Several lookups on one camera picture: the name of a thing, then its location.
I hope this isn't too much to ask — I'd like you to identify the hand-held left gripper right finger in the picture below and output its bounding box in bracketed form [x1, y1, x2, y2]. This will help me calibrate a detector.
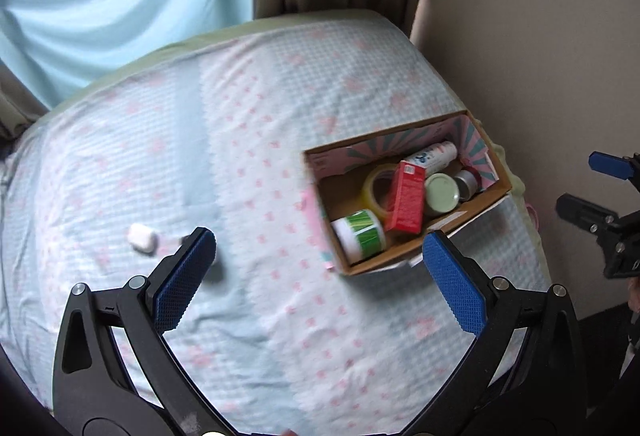
[405, 230, 588, 436]

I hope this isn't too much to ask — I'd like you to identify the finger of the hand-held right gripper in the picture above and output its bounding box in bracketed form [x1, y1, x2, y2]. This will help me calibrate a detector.
[556, 194, 623, 241]
[589, 152, 640, 181]

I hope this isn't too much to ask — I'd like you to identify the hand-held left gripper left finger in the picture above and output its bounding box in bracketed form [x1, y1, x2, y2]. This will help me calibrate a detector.
[52, 227, 236, 436]

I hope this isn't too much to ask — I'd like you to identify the small white jar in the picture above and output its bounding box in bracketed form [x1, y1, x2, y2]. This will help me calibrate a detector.
[127, 224, 158, 257]

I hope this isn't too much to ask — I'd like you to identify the pale green lid jar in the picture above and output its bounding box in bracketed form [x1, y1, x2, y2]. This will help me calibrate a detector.
[424, 173, 461, 217]

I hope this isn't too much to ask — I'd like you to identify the red carton box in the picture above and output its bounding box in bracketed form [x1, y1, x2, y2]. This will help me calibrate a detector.
[385, 160, 427, 235]

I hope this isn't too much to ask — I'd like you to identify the small silver tin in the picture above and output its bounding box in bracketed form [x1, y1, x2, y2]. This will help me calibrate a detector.
[452, 169, 483, 201]

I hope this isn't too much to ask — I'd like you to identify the green label white jar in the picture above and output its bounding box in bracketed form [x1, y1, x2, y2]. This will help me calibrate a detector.
[331, 210, 388, 263]

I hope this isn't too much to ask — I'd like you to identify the clear tape roll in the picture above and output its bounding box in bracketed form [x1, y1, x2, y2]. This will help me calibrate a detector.
[362, 165, 398, 221]

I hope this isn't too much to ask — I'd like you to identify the white plastic bottle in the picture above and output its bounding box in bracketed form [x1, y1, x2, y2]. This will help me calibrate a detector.
[402, 141, 458, 171]

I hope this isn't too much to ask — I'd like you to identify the patterned cardboard box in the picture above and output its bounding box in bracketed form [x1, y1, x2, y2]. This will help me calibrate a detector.
[302, 110, 513, 277]

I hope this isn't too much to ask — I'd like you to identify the light blue patterned bedsheet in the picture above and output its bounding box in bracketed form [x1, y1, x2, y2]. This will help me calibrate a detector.
[0, 18, 551, 436]

